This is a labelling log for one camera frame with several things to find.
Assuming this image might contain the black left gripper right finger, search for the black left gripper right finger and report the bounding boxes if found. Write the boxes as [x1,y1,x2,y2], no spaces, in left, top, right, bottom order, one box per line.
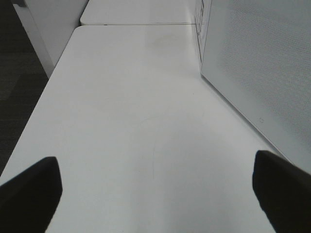
[252,150,311,233]

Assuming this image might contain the white adjacent table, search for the white adjacent table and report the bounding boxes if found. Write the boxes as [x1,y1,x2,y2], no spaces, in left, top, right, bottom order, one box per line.
[80,0,196,25]

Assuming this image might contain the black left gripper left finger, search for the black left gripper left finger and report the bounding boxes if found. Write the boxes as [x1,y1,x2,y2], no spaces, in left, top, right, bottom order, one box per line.
[0,157,63,233]

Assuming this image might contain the white microwave door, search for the white microwave door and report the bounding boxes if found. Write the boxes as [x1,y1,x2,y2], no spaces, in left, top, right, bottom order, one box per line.
[201,0,311,172]

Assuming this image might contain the white microwave oven body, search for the white microwave oven body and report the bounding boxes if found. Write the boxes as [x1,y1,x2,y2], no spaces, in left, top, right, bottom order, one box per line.
[194,0,212,66]

